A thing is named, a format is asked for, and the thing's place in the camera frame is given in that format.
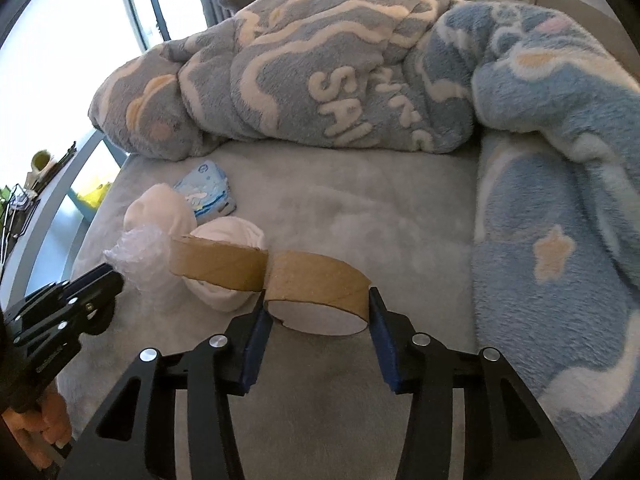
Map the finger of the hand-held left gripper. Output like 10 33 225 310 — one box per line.
5 262 125 356

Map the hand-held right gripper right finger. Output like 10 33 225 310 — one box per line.
368 287 583 480

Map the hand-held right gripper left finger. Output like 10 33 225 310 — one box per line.
57 290 273 480

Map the clear bubble wrap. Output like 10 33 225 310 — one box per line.
102 225 188 307

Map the brown cardboard tape core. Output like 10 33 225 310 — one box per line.
262 250 373 337
170 236 271 293

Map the white sock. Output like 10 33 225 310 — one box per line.
123 184 198 241
182 216 268 313

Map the person's left hand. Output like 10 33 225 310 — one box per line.
0 392 73 463

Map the grey-blue table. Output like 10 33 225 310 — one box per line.
0 127 126 301

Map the yellow plastic bag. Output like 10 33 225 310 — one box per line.
75 182 109 207

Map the dark wooden stick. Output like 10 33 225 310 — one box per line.
49 141 77 172

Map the grey bed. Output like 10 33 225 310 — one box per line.
55 137 501 480

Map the blue tissue packet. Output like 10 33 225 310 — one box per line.
172 160 238 226

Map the blue printed fleece blanket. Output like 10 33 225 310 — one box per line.
89 0 640 418

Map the black wire rack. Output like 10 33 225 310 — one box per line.
0 182 42 248

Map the dark balcony door frame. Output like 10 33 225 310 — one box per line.
112 0 172 47

